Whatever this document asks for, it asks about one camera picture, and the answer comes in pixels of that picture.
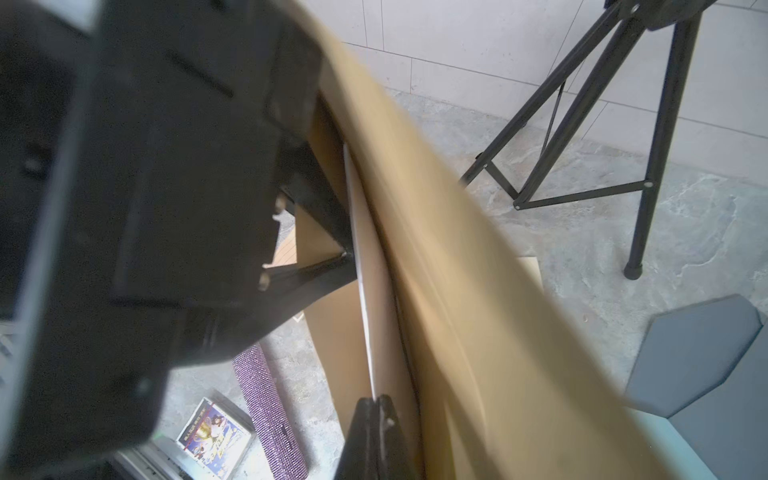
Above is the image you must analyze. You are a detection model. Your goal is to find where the dark grey envelope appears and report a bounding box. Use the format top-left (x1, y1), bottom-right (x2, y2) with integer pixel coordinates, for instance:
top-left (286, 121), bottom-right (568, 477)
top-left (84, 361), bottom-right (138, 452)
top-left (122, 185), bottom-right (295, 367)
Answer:
top-left (624, 295), bottom-right (767, 479)

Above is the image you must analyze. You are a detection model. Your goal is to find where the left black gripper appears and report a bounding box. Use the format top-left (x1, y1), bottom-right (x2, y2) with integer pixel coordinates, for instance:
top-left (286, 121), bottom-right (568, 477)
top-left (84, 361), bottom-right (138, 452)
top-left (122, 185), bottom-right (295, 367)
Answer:
top-left (1, 1), bottom-right (357, 479)

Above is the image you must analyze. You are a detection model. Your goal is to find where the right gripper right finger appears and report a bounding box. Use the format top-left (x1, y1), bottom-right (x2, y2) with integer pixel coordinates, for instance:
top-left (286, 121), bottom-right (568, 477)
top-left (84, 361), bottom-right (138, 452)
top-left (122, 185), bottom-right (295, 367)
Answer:
top-left (376, 395), bottom-right (417, 480)

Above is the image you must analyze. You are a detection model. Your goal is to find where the purple glitter microphone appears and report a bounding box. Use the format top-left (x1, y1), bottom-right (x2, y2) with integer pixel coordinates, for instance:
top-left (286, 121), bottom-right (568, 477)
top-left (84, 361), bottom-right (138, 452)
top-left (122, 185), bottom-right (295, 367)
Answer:
top-left (232, 344), bottom-right (308, 480)

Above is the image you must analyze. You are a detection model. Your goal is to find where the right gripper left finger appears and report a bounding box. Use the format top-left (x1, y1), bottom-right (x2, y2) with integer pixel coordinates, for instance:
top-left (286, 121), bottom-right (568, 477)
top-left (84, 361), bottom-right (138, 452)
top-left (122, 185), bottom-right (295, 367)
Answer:
top-left (334, 398), bottom-right (377, 480)

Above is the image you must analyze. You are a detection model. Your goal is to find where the blue-grey envelope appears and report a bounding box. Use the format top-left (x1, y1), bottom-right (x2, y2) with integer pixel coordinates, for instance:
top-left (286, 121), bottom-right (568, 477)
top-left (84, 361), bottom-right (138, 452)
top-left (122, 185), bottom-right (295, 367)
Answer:
top-left (627, 408), bottom-right (717, 480)

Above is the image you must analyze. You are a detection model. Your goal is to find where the small colourful card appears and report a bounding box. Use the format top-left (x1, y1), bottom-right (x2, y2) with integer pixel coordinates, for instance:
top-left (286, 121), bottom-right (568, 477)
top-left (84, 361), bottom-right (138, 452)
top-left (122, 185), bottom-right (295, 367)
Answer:
top-left (175, 397), bottom-right (254, 479)

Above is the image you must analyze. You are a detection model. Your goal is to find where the black perforated music stand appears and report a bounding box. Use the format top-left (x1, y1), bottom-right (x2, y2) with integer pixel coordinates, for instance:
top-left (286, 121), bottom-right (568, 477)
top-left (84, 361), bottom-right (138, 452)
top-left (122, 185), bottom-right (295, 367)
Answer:
top-left (458, 0), bottom-right (721, 281)

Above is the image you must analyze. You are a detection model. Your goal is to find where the white blue-bordered letter paper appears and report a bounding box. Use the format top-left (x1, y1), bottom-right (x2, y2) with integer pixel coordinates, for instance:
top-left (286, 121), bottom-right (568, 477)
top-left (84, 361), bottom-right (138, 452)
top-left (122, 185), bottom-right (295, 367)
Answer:
top-left (343, 143), bottom-right (378, 399)

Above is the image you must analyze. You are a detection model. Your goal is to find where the tan brown envelope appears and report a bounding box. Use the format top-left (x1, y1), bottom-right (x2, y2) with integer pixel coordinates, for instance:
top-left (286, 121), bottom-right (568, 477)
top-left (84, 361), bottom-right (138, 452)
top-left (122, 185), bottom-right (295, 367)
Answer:
top-left (283, 1), bottom-right (669, 479)

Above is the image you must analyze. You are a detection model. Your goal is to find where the cream envelope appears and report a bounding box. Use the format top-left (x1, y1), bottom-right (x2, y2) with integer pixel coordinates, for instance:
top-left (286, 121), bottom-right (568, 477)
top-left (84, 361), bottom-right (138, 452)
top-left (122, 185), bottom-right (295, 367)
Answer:
top-left (517, 256), bottom-right (544, 291)

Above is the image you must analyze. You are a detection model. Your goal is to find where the cream letter paper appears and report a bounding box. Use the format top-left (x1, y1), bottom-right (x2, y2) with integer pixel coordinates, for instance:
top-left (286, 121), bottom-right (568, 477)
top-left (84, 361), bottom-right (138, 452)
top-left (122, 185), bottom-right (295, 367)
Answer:
top-left (264, 228), bottom-right (297, 268)

